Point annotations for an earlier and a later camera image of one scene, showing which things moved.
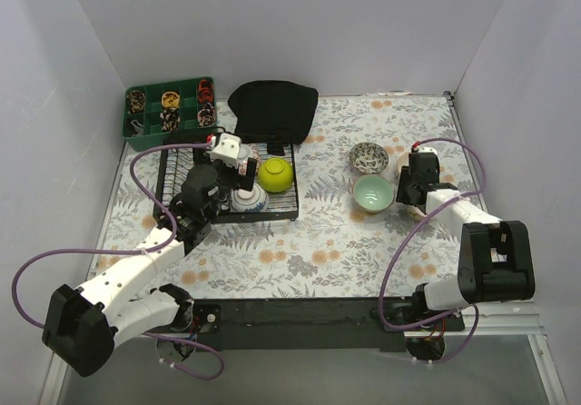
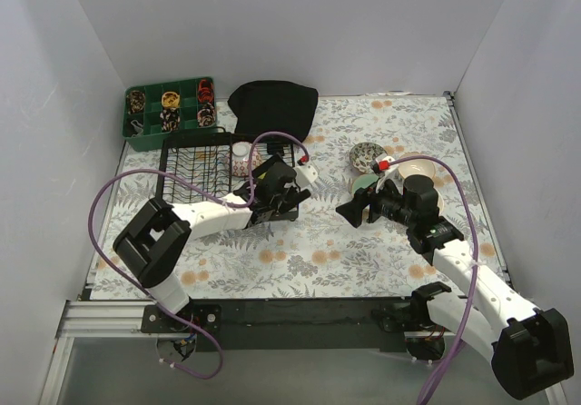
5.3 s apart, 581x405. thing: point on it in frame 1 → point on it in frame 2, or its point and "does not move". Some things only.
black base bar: [312, 323] does not move
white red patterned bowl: [245, 151] does not move
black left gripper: [237, 174] → [285, 194]
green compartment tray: [152, 113] does not move
